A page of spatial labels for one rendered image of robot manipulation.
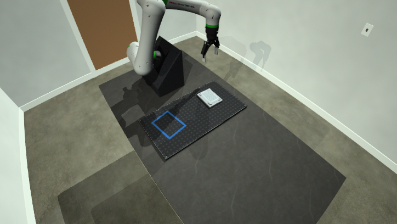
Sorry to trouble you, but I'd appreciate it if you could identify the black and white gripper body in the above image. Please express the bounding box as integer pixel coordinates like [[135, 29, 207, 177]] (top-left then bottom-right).
[[206, 34, 217, 45]]

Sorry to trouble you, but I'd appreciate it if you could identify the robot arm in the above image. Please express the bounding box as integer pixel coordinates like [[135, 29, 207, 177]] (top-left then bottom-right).
[[127, 0, 221, 76]]

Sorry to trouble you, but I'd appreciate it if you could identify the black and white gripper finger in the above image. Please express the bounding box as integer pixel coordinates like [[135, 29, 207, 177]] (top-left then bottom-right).
[[213, 36, 220, 55], [201, 41, 213, 62]]

